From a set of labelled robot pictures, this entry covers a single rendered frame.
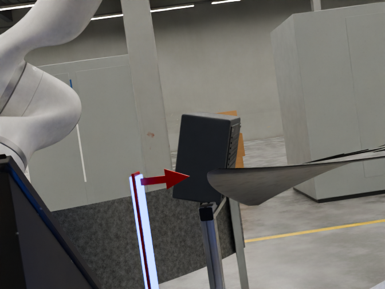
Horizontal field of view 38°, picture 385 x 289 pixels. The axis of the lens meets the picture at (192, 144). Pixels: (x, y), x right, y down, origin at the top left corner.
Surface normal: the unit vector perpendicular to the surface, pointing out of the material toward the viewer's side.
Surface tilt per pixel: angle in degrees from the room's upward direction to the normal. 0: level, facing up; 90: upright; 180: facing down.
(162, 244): 90
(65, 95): 61
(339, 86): 90
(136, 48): 90
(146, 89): 90
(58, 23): 106
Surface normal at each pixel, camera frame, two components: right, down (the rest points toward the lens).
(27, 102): 0.31, 0.25
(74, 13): 0.47, 0.42
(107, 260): 0.43, -0.01
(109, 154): 0.05, 0.04
